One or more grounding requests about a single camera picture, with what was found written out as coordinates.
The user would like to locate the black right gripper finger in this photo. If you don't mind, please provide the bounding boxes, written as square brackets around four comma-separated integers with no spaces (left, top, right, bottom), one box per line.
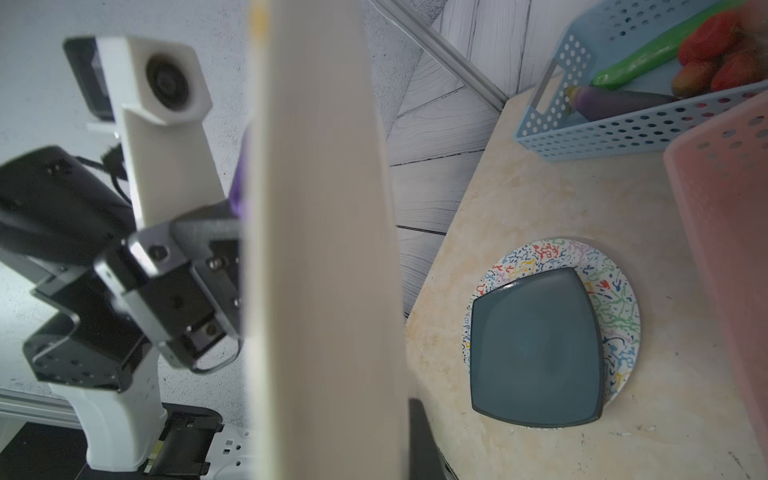
[408,398,458,480]

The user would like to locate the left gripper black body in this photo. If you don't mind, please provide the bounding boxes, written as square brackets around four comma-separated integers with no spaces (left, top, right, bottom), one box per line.
[94,200,244,374]

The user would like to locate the purple cloth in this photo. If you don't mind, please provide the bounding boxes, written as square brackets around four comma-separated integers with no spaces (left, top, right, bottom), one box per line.
[228,129,249,219]

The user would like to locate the white plaid round plate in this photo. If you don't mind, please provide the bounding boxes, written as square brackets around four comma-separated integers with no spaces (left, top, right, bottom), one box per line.
[242,1,409,479]

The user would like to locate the dark teal square plate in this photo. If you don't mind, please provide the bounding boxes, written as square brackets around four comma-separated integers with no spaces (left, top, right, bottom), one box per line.
[470,268,605,429]

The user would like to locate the colourful squiggle round plate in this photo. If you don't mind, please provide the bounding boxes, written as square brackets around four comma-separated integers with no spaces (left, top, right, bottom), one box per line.
[462,238,641,408]

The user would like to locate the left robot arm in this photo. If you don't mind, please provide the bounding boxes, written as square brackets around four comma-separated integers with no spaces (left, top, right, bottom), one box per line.
[1,146,255,479]

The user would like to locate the purple eggplant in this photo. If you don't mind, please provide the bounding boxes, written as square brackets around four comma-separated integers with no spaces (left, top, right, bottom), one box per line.
[564,86,677,121]

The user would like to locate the pink perforated basket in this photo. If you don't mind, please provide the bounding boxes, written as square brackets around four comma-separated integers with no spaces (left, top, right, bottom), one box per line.
[663,94,767,447]

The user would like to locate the light blue perforated basket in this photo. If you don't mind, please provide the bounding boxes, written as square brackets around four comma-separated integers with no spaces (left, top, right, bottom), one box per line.
[515,1,767,162]

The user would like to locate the green cucumber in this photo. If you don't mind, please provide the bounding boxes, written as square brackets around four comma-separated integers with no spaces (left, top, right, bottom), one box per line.
[591,1,743,90]

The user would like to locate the left aluminium frame post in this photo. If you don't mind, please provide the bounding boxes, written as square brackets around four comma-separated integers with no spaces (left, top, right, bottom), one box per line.
[370,0,508,113]

